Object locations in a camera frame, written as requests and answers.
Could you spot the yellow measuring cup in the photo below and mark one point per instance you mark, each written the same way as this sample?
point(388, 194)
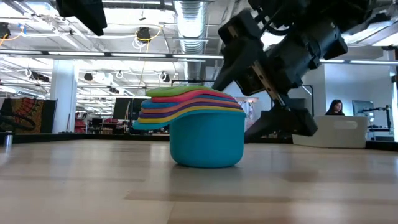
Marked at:
point(174, 115)

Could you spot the green measuring cup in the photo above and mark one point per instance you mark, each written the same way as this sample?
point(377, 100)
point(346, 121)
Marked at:
point(177, 91)

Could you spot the ceiling light strip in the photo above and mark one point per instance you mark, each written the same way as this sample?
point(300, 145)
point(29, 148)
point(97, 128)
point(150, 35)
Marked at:
point(18, 52)
point(138, 55)
point(76, 53)
point(332, 61)
point(199, 57)

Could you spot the grey plastic basket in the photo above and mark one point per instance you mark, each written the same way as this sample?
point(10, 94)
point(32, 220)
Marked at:
point(335, 133)

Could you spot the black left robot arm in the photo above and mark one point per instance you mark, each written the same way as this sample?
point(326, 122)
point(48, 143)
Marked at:
point(84, 12)

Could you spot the spiral metal ventilation duct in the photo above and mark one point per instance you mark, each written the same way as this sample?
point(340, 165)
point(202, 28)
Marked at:
point(191, 18)

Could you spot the teal measuring cup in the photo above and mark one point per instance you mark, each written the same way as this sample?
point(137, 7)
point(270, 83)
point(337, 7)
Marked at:
point(206, 143)

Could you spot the person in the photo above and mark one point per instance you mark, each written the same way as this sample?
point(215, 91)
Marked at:
point(335, 109)

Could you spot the black ceiling device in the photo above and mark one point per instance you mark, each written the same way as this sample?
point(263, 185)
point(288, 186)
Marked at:
point(144, 34)

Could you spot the purple measuring cup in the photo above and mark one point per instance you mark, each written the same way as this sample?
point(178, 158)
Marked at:
point(186, 109)

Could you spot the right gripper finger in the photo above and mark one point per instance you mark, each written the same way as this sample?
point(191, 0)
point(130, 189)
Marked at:
point(242, 43)
point(286, 123)

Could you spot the black round ceiling lamp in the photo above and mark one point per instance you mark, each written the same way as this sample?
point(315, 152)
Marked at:
point(88, 76)

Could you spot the black aluminium table frame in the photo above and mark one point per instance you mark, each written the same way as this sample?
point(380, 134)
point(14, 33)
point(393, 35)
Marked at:
point(93, 137)

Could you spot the black metal rack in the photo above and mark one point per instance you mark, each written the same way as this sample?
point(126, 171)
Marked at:
point(311, 93)

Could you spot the small metal cylinder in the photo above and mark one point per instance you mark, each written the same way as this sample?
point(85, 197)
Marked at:
point(8, 140)

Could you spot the red measuring cup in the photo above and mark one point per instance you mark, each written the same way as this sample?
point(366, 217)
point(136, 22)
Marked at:
point(192, 95)

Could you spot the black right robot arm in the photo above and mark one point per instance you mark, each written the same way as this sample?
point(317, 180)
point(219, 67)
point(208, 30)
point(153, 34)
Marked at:
point(311, 12)

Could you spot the patterned cloth board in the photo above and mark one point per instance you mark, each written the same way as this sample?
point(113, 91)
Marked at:
point(28, 115)

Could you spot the dark computer monitor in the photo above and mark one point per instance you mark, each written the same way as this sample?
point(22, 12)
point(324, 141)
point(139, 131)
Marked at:
point(136, 109)
point(122, 109)

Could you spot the lit desk monitor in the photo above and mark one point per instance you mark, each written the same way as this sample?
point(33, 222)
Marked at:
point(362, 107)

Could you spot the white pillar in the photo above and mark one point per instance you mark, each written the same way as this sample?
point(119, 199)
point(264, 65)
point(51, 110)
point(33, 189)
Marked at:
point(63, 93)

